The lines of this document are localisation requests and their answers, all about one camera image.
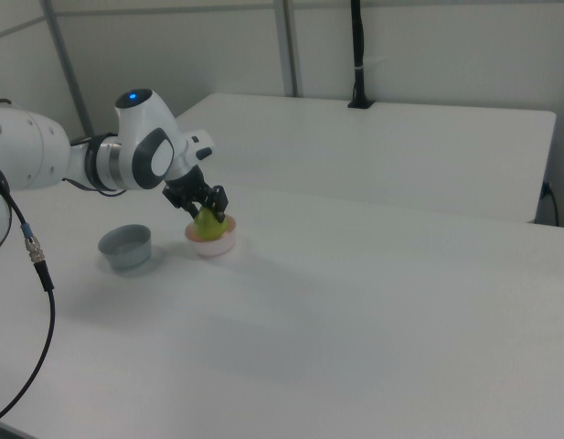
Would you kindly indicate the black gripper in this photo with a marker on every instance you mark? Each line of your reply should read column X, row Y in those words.
column 186, row 187

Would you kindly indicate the green pear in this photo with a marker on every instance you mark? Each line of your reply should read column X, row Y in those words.
column 208, row 229

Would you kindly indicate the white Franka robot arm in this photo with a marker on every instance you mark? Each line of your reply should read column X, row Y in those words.
column 140, row 137

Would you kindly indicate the pink bowl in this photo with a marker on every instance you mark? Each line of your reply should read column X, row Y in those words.
column 213, row 249

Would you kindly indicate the grey bowl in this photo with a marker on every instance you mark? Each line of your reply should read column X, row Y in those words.
column 126, row 259

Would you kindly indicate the grey partition post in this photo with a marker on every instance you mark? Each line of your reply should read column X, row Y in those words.
column 69, row 68
column 287, row 46

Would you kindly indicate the black camera pole white band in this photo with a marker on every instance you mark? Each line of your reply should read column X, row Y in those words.
column 358, row 46

